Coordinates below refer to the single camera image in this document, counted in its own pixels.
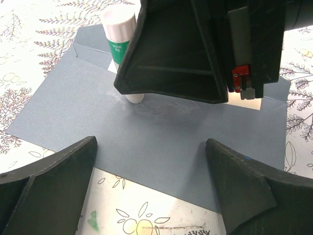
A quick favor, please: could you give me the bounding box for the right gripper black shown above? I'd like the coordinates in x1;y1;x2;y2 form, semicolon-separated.
192;0;313;100

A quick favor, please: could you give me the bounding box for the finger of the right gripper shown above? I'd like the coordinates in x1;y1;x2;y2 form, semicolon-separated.
114;0;228;103

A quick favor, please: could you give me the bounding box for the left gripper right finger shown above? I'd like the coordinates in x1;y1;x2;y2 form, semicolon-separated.
205;139;313;235

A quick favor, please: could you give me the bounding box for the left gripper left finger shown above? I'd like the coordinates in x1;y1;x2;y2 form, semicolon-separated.
0;136;98;235

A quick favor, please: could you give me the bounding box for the green white glue stick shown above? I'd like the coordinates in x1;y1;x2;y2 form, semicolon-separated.
99;7;145;104

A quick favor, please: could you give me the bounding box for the grey envelope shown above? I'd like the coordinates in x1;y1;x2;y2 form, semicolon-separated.
7;25;290;212

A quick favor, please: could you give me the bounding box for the floral table mat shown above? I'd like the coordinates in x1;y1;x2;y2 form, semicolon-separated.
0;0;313;235

